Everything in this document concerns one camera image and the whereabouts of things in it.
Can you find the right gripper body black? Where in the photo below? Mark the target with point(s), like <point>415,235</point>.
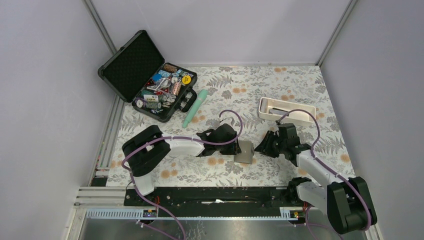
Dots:
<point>273,145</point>

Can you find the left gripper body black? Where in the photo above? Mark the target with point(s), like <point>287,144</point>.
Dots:
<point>229,148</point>

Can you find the taupe leather card holder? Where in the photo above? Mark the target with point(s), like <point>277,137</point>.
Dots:
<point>247,152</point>

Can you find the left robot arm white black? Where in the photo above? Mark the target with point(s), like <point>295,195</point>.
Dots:
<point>147,149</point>

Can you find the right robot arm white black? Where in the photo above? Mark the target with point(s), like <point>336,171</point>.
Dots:
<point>345,201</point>

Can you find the card in white tray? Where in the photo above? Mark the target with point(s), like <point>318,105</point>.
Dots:
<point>277,111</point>

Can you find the playing card deck box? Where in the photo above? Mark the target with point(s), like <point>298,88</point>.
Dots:
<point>151,98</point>

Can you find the white rectangular tray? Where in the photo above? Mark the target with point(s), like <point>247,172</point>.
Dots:
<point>298,118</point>

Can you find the floral patterned table mat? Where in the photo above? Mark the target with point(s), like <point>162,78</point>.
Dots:
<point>233,97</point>

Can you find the mint green tube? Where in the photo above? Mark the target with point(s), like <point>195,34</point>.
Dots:
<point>195,106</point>

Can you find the yellow poker chip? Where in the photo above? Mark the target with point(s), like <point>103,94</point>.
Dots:
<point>186,79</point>

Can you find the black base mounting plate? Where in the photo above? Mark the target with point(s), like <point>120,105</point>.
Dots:
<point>221,202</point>

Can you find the black poker chip case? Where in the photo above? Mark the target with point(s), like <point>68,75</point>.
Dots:
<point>133,72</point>

